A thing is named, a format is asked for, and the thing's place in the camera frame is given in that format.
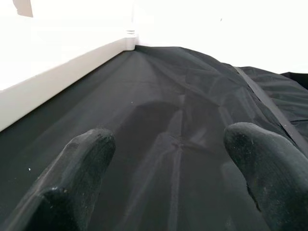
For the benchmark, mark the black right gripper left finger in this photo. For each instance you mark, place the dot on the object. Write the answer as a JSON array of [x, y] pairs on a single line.
[[72, 183]]

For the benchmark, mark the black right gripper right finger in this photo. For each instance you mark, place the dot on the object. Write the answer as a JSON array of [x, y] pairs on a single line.
[[274, 183]]

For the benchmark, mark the white plastic ribbed table top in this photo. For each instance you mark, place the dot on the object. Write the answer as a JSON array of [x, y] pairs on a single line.
[[48, 77]]

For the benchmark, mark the black cloth cover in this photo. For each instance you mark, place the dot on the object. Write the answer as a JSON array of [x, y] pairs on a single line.
[[168, 96]]

